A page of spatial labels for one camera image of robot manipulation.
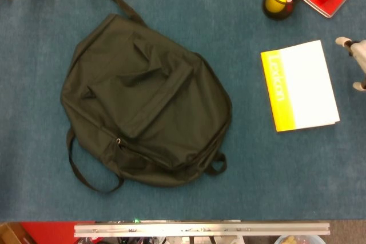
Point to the blue felt table cloth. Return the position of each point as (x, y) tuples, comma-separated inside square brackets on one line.
[(286, 184)]

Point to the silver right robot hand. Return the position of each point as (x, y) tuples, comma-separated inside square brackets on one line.
[(361, 52)]

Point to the brown cardboard box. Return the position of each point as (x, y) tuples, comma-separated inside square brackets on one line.
[(11, 235)]

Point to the black fabric backpack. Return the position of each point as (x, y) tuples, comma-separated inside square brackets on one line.
[(148, 98)]

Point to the red box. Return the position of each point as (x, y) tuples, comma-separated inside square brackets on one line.
[(51, 232)]

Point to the aluminium rail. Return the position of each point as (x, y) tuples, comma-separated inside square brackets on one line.
[(200, 229)]

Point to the pale plastic tub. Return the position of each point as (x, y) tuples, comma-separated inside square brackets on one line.
[(300, 240)]

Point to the yellow white notebook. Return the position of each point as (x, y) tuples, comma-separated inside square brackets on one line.
[(308, 84)]

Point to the yellow foam ball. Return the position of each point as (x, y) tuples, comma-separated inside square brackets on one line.
[(275, 0)]

